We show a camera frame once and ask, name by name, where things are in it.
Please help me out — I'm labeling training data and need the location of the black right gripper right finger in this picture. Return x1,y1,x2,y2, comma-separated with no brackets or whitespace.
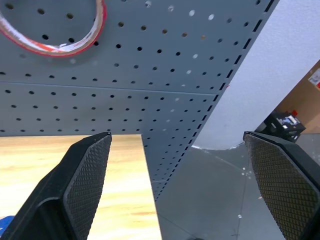
242,130,320,240

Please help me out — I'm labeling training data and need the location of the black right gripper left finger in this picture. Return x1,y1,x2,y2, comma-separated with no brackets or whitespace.
0,131,113,240

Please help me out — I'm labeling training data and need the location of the grey perforated pegboard panel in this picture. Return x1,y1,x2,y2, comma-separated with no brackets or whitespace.
0,0,280,202

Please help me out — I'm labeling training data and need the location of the black box with white label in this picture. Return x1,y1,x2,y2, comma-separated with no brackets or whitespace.
262,109,307,144

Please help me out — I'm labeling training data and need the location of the blue object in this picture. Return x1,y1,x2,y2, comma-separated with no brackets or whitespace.
0,214,15,237

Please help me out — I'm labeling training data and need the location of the brown cardboard box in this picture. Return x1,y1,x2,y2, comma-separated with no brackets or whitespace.
274,59,320,135

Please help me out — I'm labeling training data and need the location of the red tape roll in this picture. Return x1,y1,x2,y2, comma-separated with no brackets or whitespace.
0,0,108,58

